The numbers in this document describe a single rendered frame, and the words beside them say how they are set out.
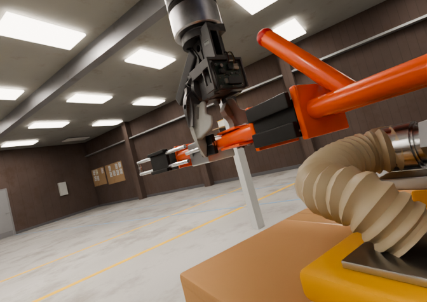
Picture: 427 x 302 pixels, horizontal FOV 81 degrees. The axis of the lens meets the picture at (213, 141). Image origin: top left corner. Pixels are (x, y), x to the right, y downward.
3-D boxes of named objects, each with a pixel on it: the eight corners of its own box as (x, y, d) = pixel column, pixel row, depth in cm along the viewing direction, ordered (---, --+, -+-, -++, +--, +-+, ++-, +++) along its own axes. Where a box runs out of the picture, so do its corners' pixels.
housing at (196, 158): (237, 155, 49) (230, 133, 49) (208, 163, 45) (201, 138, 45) (217, 159, 55) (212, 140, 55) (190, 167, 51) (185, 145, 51)
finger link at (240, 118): (260, 143, 43) (232, 96, 42) (239, 149, 48) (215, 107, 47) (270, 134, 45) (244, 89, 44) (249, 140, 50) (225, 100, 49)
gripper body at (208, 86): (213, 93, 38) (194, 18, 39) (189, 110, 45) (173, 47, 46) (251, 89, 42) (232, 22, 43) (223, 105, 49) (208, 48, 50)
